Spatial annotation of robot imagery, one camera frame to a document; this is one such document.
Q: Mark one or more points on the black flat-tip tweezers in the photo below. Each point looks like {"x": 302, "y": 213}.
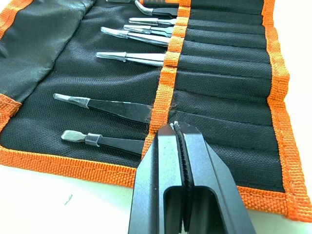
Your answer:
{"x": 114, "y": 143}

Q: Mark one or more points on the silver pointed tweezers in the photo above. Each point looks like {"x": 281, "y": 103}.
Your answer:
{"x": 151, "y": 29}
{"x": 156, "y": 21}
{"x": 136, "y": 58}
{"x": 139, "y": 37}

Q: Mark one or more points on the black pointed tweezers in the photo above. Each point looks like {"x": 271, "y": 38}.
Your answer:
{"x": 117, "y": 107}

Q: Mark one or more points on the black curved-tip tweezers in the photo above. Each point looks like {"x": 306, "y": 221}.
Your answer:
{"x": 161, "y": 10}

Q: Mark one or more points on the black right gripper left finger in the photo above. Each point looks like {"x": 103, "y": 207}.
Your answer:
{"x": 159, "y": 175}

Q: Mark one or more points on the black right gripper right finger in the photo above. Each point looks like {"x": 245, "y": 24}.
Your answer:
{"x": 209, "y": 175}

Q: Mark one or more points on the black orange-trimmed tool roll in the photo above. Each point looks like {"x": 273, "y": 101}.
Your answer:
{"x": 219, "y": 80}

